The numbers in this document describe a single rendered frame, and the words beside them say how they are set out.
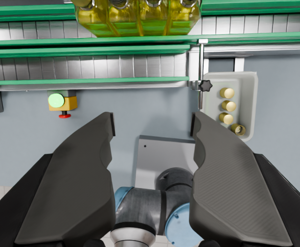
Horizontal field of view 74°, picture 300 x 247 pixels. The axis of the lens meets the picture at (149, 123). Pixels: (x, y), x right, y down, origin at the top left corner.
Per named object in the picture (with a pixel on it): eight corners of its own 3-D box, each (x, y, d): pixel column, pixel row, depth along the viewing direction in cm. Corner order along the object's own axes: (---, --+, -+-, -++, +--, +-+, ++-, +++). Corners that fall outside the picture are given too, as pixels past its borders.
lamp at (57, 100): (64, 92, 64) (59, 93, 61) (65, 107, 65) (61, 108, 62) (50, 93, 64) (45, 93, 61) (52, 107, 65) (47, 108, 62)
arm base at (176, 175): (193, 207, 74) (200, 225, 64) (152, 204, 73) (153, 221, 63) (199, 169, 71) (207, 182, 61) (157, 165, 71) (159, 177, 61)
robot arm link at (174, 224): (196, 221, 64) (209, 256, 50) (154, 216, 63) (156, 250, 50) (202, 186, 62) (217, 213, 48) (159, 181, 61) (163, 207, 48)
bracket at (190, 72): (196, 55, 62) (201, 51, 55) (195, 86, 64) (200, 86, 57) (184, 55, 62) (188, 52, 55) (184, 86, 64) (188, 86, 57)
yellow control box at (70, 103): (76, 88, 71) (67, 88, 64) (78, 109, 72) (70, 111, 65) (57, 88, 71) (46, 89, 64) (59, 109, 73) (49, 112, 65)
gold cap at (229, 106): (231, 110, 69) (236, 111, 65) (221, 110, 70) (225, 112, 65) (231, 99, 69) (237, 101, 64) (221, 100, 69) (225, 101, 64)
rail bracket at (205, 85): (201, 44, 54) (215, 34, 42) (199, 105, 58) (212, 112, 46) (190, 45, 54) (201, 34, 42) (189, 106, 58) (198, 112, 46)
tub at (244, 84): (246, 72, 68) (259, 70, 60) (241, 135, 73) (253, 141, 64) (195, 73, 69) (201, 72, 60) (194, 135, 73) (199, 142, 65)
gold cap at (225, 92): (229, 97, 69) (234, 98, 64) (219, 97, 69) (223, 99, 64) (230, 87, 68) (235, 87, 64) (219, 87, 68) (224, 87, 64)
